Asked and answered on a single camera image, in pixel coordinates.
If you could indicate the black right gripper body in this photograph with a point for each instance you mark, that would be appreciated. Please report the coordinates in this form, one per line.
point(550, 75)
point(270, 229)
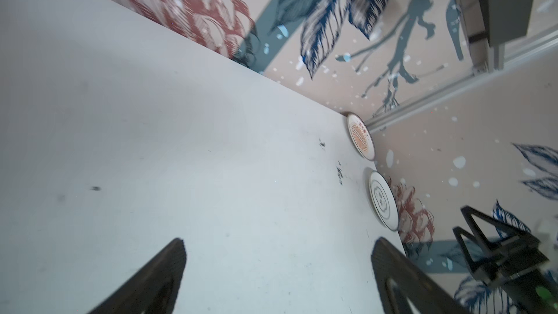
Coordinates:
point(520, 276)

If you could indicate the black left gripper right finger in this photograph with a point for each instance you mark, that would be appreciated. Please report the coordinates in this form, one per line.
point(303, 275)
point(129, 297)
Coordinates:
point(404, 288)

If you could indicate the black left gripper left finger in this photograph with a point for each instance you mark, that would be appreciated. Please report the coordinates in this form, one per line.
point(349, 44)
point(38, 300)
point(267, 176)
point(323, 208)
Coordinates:
point(154, 288)

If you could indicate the white black pattern plate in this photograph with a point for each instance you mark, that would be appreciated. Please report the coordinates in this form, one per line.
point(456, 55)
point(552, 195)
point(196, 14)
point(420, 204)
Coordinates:
point(383, 201)

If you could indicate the orange sunburst plate corner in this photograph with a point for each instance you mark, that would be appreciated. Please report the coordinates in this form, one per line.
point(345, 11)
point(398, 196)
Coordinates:
point(360, 136)

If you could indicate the right aluminium frame post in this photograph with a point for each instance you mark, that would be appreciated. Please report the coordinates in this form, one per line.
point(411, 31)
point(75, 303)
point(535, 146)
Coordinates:
point(532, 48)

